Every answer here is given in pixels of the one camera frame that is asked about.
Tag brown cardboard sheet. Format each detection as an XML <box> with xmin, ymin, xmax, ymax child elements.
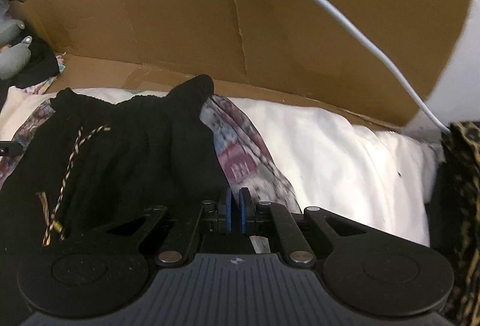
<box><xmin>10</xmin><ymin>0</ymin><xmax>471</xmax><ymax>126</ymax></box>

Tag leopard print cushion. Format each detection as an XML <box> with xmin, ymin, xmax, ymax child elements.
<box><xmin>426</xmin><ymin>122</ymin><xmax>479</xmax><ymax>325</ymax></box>

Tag black garment pile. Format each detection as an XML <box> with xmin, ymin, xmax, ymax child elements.
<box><xmin>1</xmin><ymin>36</ymin><xmax>59</xmax><ymax>106</ymax></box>

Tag white power cable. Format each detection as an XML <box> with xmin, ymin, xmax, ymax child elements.
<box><xmin>220</xmin><ymin>0</ymin><xmax>453</xmax><ymax>135</ymax></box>

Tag grey neck pillow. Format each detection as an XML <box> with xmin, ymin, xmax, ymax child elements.
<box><xmin>1</xmin><ymin>19</ymin><xmax>32</xmax><ymax>80</ymax></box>

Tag black shorts with bear print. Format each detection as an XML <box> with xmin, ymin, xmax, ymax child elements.
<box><xmin>0</xmin><ymin>74</ymin><xmax>303</xmax><ymax>263</ymax></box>

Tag cream bear print blanket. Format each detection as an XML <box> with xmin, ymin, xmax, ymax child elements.
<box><xmin>1</xmin><ymin>87</ymin><xmax>435</xmax><ymax>245</ymax></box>

